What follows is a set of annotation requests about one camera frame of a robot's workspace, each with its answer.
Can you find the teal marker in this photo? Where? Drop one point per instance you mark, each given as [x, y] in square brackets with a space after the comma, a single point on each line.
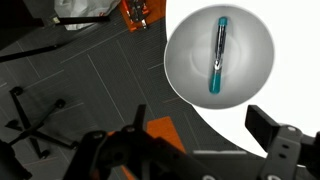
[215, 82]

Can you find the black chair base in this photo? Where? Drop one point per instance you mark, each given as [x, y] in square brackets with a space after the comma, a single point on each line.
[31, 131]

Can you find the round white table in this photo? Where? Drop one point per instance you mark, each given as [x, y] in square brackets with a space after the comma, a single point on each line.
[291, 94]

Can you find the white bowl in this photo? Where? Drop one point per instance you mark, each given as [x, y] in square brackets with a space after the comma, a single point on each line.
[247, 59]

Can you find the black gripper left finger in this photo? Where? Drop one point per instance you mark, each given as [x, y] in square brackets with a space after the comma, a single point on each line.
[139, 117]

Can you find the orange black clamps pile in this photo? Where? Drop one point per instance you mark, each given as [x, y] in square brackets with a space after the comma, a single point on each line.
[137, 12]

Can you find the white plastic shopping bag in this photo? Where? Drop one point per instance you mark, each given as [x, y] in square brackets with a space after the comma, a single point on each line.
[84, 8]

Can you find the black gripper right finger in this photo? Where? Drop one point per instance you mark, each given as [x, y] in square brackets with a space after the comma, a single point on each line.
[261, 126]

